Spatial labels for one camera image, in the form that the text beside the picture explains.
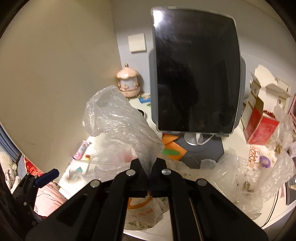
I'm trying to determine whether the red white cardboard box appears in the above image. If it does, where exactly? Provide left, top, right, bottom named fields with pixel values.
left=241, top=65, right=291, bottom=145

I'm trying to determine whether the white charging cable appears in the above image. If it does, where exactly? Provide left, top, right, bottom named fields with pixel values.
left=196, top=133, right=216, bottom=146

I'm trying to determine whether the clear plastic bag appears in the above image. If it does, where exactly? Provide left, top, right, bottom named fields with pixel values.
left=82, top=85, right=164, bottom=175

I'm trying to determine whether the grey tablet stand base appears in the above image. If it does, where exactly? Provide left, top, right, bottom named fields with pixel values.
left=175, top=135, right=224, bottom=169

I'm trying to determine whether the clear plastic wrap sheet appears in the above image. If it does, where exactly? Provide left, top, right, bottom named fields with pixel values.
left=200, top=114, right=295, bottom=220

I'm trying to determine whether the red fabric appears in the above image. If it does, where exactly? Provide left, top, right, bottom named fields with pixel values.
left=23, top=157, right=44, bottom=177

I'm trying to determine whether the black cable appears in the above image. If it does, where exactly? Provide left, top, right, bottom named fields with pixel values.
left=261, top=191, right=280, bottom=229

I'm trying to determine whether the black tablet on stand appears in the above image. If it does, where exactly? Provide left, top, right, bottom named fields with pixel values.
left=151, top=6, right=244, bottom=135

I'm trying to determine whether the white wall switch plate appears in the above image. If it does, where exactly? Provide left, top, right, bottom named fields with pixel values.
left=127, top=33, right=147, bottom=53

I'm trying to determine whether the cartoon sticker sheet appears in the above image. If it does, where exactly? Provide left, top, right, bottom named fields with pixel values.
left=248, top=145, right=277, bottom=170

